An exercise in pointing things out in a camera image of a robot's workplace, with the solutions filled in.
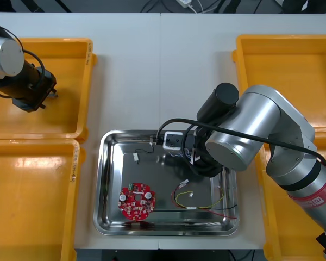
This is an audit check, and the steel tray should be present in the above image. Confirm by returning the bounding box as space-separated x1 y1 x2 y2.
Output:
93 129 240 237

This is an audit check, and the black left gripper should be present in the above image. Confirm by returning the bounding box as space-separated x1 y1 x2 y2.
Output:
12 69 59 113

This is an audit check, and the white cable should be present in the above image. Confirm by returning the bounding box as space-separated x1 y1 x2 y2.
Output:
187 0 221 14

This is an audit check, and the round red circuit board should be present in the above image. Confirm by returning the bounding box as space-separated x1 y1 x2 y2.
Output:
117 182 157 221

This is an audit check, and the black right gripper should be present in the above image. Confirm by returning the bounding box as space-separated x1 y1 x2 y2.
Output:
183 130 224 178

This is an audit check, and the white label metal solenoid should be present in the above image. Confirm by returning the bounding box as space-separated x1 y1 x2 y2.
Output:
132 142 156 165

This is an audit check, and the yellow-orange plastic bin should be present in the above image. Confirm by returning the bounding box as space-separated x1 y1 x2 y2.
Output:
250 132 326 261
0 38 98 144
0 138 86 261
231 34 326 140

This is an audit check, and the black cable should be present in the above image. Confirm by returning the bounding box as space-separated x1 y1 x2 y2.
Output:
140 0 178 14

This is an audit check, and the red black green-yellow wire harness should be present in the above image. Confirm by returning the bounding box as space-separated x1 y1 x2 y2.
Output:
170 179 239 220

